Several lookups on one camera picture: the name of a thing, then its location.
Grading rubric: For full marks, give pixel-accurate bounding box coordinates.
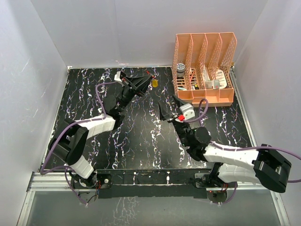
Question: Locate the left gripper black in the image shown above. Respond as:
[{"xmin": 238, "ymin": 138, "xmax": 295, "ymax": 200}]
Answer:
[{"xmin": 117, "ymin": 75, "xmax": 153, "ymax": 113}]

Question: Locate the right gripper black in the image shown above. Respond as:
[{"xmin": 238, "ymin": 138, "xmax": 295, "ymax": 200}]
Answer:
[{"xmin": 159, "ymin": 95, "xmax": 191, "ymax": 146}]

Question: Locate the yellow key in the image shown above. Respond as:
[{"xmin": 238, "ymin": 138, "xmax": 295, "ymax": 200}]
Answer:
[{"xmin": 152, "ymin": 79, "xmax": 158, "ymax": 88}]

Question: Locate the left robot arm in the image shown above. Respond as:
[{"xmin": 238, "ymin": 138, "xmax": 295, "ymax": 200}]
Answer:
[{"xmin": 48, "ymin": 72, "xmax": 154, "ymax": 188}]

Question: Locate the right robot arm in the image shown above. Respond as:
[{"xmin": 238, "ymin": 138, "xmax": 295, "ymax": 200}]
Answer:
[{"xmin": 158, "ymin": 96, "xmax": 292, "ymax": 193}]

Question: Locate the small patterned jar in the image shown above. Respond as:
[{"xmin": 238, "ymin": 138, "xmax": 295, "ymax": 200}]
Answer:
[{"xmin": 176, "ymin": 63, "xmax": 186, "ymax": 78}]

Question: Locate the orange plastic file organizer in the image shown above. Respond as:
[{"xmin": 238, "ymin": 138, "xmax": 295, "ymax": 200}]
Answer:
[{"xmin": 172, "ymin": 32, "xmax": 237, "ymax": 107}]

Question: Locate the small white red box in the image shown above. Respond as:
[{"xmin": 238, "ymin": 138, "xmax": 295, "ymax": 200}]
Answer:
[{"xmin": 212, "ymin": 80, "xmax": 220, "ymax": 89}]

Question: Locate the white card packet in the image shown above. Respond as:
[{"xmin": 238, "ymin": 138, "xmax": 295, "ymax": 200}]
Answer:
[{"xmin": 202, "ymin": 67, "xmax": 228, "ymax": 89}]

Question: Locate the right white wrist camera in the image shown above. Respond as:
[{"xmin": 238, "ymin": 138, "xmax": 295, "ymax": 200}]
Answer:
[{"xmin": 179, "ymin": 103, "xmax": 195, "ymax": 121}]

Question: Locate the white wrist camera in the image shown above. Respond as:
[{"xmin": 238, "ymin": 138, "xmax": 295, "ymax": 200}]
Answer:
[
  {"xmin": 114, "ymin": 71, "xmax": 126, "ymax": 85},
  {"xmin": 179, "ymin": 103, "xmax": 195, "ymax": 121}
]

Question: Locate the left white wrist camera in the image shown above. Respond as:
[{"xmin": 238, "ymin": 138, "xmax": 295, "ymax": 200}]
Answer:
[{"xmin": 114, "ymin": 71, "xmax": 126, "ymax": 85}]

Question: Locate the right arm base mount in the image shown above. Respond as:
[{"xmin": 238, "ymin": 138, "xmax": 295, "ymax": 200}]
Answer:
[{"xmin": 188, "ymin": 173, "xmax": 238, "ymax": 192}]

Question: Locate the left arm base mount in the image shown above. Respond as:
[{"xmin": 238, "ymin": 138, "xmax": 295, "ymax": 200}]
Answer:
[{"xmin": 69, "ymin": 171, "xmax": 112, "ymax": 199}]

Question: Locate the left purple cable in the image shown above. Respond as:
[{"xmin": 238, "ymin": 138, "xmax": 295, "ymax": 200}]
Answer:
[{"xmin": 40, "ymin": 81, "xmax": 117, "ymax": 205}]

